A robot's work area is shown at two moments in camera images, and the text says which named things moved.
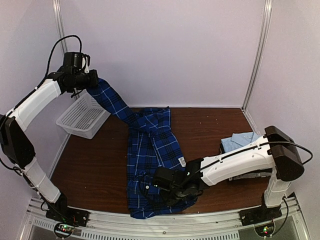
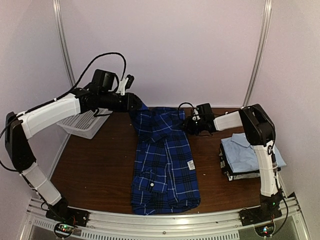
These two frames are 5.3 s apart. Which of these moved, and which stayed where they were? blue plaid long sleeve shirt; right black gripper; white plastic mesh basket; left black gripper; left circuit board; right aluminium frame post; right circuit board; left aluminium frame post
Moved: left black gripper; right black gripper; blue plaid long sleeve shirt
Stayed: right circuit board; white plastic mesh basket; right aluminium frame post; left aluminium frame post; left circuit board
